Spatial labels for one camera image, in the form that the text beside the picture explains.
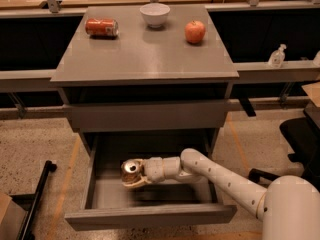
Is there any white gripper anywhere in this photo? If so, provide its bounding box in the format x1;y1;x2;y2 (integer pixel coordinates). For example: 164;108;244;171
123;157;165;189

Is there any gold orange soda can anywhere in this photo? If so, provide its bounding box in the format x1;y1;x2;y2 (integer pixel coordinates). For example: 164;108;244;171
121;159;142;181

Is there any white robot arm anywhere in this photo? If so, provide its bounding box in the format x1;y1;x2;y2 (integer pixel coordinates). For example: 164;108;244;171
121;148;320;240

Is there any open grey middle drawer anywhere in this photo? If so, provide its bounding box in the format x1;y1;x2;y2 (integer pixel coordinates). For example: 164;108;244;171
64;130;238;232

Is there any closed grey top drawer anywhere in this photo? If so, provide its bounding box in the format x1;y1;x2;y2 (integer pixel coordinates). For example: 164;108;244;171
64;100;227;132

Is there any grey drawer cabinet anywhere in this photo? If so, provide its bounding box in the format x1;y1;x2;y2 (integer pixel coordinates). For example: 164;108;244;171
49;4;240;232

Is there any red orange lying can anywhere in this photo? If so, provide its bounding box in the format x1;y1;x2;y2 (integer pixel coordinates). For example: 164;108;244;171
85;18;119;38

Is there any cardboard box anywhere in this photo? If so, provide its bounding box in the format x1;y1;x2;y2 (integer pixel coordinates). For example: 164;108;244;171
0;193;26;240

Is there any red apple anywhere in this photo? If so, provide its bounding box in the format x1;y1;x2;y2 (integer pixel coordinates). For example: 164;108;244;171
184;21;206;44

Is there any white ceramic bowl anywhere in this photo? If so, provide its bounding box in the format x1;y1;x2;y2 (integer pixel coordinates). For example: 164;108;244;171
140;3;171;28

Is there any black office chair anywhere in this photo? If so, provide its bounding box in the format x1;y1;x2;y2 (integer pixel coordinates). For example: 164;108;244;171
247;100;320;192

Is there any clear sanitizer pump bottle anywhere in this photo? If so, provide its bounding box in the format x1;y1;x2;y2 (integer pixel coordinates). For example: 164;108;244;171
268;44;287;68

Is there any black cart frame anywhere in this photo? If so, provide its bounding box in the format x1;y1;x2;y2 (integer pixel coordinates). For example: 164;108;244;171
12;160;57;240

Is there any grey metal rail shelf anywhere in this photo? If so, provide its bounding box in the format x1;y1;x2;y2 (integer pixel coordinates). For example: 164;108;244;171
0;60;320;93

